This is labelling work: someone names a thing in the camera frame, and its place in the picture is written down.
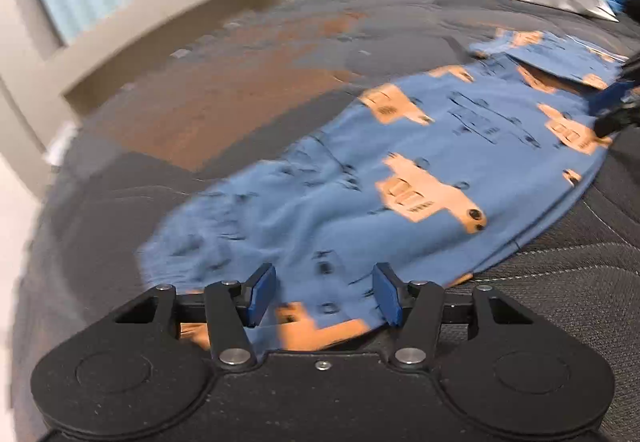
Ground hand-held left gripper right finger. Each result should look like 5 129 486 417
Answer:
372 262 534 369

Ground white tag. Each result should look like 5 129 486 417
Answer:
46 119 82 169

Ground beige window ledge cabinet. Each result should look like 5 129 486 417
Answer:
0 0 388 165

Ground blue pants with orange print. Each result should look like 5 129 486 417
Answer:
137 28 632 354

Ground grey and orange quilted blanket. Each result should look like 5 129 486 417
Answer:
15 0 640 442

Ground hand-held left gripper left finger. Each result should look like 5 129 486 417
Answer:
114 264 277 369

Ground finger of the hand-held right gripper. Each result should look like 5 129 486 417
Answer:
593 98 640 139
586 53 640 117

